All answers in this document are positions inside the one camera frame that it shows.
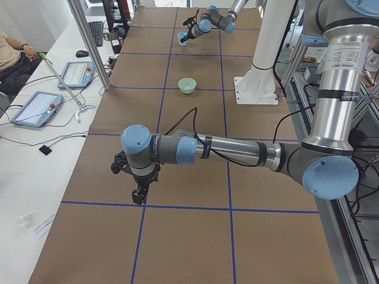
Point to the far blue teach pendant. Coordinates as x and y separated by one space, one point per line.
78 75

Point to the mint green bowl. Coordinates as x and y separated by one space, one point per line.
187 85

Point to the aluminium frame post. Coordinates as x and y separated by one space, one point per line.
80 19

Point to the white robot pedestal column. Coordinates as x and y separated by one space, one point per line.
257 86

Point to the blue teach pendant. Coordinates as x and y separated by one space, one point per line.
78 75
38 109

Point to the black keyboard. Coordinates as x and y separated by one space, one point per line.
96 29

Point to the seated person beige shirt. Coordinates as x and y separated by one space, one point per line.
18 62

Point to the light blue plastic cup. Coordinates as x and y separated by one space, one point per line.
182 43

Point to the grabber stick green handle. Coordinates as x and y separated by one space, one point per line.
62 85

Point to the clear plastic bag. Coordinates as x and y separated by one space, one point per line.
27 222

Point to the near blue teach pendant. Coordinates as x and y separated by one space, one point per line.
38 109

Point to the dark computer mouse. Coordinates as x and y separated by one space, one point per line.
81 53

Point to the small black square pad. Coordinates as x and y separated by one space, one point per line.
45 150

